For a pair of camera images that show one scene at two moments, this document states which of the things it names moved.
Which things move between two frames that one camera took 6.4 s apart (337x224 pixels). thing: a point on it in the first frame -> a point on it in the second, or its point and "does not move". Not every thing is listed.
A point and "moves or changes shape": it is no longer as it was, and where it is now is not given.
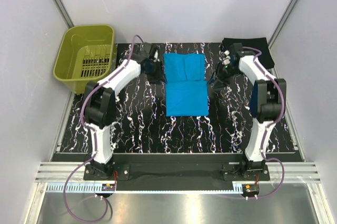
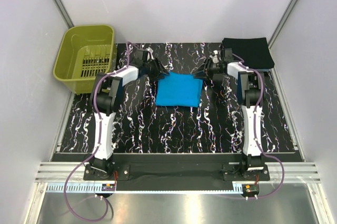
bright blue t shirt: (186, 93) moves or changes shape
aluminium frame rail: (294, 172) does not move
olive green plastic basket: (87, 54) does not move
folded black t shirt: (259, 44) does not move
